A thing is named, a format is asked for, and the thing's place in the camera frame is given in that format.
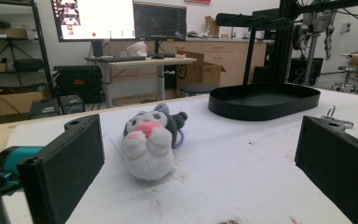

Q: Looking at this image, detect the metal keychain clasp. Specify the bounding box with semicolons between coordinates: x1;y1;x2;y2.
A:
320;105;354;130

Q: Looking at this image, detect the black round stool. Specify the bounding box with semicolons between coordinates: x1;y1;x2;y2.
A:
177;82;222;97

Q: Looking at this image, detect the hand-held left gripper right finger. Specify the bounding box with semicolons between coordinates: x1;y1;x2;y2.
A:
294;116;358;224

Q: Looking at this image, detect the black metal frame post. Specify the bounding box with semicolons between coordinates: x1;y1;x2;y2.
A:
273;0;358;85

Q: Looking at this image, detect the low open cardboard box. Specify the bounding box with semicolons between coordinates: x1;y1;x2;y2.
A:
0;83;52;119

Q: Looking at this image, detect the wooden desk with grey legs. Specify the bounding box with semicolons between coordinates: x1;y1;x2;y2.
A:
85;56;198;109

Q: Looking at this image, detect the large bright monitor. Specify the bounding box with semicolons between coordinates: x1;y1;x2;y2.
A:
49;0;137;43

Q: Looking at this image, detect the large cardboard box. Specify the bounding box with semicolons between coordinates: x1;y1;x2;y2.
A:
176;50;227;90

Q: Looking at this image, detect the grey and white plush toy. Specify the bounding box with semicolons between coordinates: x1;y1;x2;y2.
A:
122;102;189;182

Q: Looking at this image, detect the black keyboard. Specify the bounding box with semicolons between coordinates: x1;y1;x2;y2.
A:
101;55;147;63

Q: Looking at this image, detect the grey power supply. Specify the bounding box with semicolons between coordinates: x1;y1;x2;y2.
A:
28;98;60;120
59;94;86;116

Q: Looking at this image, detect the wooden cabinet counter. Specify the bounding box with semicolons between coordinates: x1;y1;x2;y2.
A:
105;36;269;88

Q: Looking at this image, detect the dark monitor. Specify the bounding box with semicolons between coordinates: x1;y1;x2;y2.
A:
132;0;187;42

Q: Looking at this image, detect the black rack with tray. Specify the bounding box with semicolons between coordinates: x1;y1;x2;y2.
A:
208;12;322;122

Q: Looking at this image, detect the chrome stool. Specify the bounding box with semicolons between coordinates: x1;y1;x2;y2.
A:
332;64;358;93

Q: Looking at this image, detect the black metal shelf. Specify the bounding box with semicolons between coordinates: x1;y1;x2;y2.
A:
0;0;54;94

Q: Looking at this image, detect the white foam mat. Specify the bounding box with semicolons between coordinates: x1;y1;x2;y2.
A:
1;88;358;224

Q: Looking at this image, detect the black equipment case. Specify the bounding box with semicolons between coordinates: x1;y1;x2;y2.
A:
53;64;103;105

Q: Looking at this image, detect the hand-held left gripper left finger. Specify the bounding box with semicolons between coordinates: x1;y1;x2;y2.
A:
17;114;105;224

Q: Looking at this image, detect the white crumpled object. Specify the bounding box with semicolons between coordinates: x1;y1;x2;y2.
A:
126;41;148;58

